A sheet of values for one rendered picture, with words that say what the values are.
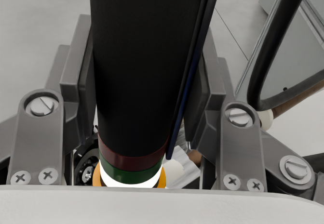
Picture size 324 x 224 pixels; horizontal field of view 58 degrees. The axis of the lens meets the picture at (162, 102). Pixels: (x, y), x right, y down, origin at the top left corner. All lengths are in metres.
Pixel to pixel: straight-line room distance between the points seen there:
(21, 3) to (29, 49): 0.71
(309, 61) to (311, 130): 0.81
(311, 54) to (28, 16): 2.37
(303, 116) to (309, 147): 0.06
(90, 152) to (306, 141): 0.35
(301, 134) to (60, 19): 2.56
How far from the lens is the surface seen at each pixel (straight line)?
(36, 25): 2.84
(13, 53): 2.57
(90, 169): 0.38
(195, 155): 0.23
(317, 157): 0.33
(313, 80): 0.32
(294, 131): 0.56
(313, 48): 1.33
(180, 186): 0.21
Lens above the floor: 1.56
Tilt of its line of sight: 48 degrees down
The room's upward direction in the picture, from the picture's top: 10 degrees clockwise
